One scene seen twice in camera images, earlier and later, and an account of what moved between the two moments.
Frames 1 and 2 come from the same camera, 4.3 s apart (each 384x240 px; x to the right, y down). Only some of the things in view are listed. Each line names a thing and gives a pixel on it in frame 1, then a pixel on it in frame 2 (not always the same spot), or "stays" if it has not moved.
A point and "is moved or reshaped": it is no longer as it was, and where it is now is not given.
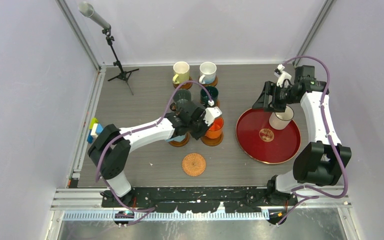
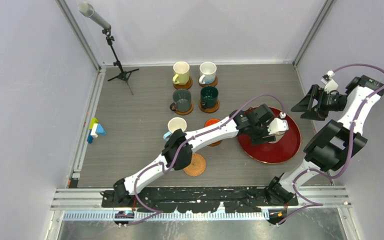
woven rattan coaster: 193,164 stays
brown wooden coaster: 214,84 stays
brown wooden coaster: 185,86 stays
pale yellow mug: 181,70 stays
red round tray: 259,143 stays
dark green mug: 205,97 stays
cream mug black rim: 280,120 is moved or reshaped
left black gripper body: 197,128 → 261,131
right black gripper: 262,102 → 306,104
